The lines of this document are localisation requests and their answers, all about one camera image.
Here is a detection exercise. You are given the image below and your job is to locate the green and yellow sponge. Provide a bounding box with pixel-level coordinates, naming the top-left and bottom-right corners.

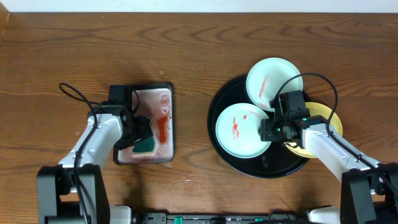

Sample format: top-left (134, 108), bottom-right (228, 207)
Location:
top-left (132, 136), bottom-right (155, 153)

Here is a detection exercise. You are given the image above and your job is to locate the yellow plate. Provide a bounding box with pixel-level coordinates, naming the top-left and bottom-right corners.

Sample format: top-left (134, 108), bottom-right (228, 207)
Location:
top-left (285, 102), bottom-right (343, 159)

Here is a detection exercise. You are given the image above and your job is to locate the mint green plate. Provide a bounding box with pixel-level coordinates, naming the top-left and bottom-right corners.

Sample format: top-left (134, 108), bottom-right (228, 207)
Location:
top-left (246, 57), bottom-right (300, 112)
top-left (215, 103), bottom-right (271, 159)

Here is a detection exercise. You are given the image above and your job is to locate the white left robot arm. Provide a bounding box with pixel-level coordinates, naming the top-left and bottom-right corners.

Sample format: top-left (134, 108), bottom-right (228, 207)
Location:
top-left (36, 105), bottom-right (153, 223)

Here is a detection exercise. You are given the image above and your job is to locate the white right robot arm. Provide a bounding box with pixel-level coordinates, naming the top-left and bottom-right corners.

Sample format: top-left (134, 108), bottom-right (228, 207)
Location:
top-left (259, 116), bottom-right (397, 223)

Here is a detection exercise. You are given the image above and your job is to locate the round black serving tray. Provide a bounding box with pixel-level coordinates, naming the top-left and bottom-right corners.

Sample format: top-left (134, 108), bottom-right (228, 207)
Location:
top-left (207, 75), bottom-right (309, 179)

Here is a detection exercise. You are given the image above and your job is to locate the black rectangular soapy water tray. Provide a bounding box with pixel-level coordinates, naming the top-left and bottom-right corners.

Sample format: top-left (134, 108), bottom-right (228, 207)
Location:
top-left (113, 83), bottom-right (174, 165)

